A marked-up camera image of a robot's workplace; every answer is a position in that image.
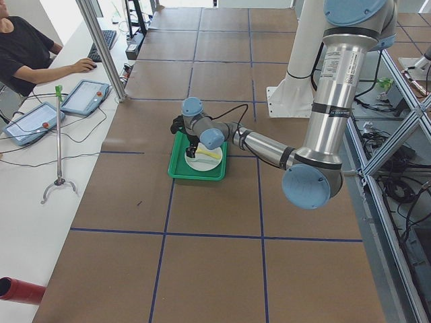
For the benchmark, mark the aluminium frame post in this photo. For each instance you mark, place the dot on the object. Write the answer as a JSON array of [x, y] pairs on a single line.
[[91, 20]]

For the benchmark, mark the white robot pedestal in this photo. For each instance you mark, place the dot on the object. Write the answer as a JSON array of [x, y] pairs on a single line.
[[293, 97]]

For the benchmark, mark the aluminium side frame rail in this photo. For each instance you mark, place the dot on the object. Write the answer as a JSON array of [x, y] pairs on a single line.
[[388, 143]]

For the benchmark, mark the white round plate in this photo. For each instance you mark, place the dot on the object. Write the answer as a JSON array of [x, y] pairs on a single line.
[[202, 162]]

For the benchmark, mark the metal reacher grabber tool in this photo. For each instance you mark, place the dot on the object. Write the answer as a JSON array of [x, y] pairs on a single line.
[[60, 179]]

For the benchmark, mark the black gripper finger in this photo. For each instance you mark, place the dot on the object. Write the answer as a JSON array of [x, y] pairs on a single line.
[[191, 151]]

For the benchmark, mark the near teach pendant tablet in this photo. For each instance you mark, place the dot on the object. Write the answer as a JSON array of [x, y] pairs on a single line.
[[32, 125]]

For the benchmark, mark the green plastic tray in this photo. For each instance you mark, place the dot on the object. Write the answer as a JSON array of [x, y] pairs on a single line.
[[179, 169]]

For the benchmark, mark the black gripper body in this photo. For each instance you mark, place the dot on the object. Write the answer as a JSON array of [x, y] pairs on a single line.
[[192, 140]]

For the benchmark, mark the teach pendant tablet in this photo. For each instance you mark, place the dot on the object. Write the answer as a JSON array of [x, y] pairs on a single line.
[[85, 97], [32, 125]]

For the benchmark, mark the yellow plastic spoon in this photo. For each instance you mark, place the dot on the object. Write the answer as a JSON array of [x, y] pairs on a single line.
[[208, 153]]

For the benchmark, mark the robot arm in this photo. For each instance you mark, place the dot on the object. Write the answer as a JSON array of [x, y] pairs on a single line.
[[312, 172]]

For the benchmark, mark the red cylinder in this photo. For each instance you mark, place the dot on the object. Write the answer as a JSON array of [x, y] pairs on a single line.
[[20, 291]]

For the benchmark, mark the far teach pendant tablet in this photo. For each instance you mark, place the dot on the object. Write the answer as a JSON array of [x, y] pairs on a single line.
[[85, 97]]

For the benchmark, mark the person in black shirt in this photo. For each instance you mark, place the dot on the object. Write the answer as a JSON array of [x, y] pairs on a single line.
[[26, 56]]

